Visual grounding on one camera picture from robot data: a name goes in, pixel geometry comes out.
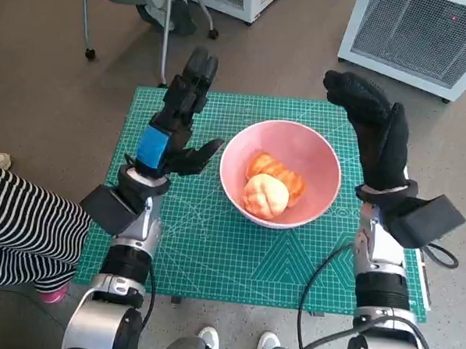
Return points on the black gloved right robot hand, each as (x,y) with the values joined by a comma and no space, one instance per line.
(379,143)

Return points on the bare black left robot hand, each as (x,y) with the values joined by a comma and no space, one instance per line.
(178,109)

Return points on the pink bowl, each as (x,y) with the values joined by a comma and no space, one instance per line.
(316,159)

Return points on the orange croissant bread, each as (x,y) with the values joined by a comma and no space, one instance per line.
(280,169)

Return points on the pale round bread bun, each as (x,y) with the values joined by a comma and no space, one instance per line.
(263,197)

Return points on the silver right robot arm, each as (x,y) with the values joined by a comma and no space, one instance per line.
(377,248)

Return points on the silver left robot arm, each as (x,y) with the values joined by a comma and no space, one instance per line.
(136,232)

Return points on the grey office chair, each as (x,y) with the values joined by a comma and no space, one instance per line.
(165,42)

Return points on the white grille appliance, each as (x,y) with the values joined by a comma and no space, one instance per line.
(420,36)

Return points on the white mesh cabinet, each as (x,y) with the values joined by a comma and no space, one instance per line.
(250,3)

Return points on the green cutting mat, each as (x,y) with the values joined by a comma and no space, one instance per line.
(205,251)

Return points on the black mat clip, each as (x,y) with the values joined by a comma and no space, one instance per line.
(317,313)
(175,299)

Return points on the person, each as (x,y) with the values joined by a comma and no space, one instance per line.
(208,341)
(19,229)

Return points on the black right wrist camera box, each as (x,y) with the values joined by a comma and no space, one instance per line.
(426,220)

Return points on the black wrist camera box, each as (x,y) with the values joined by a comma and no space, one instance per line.
(426,220)
(110,211)

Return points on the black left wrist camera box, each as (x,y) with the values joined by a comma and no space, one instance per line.
(110,211)

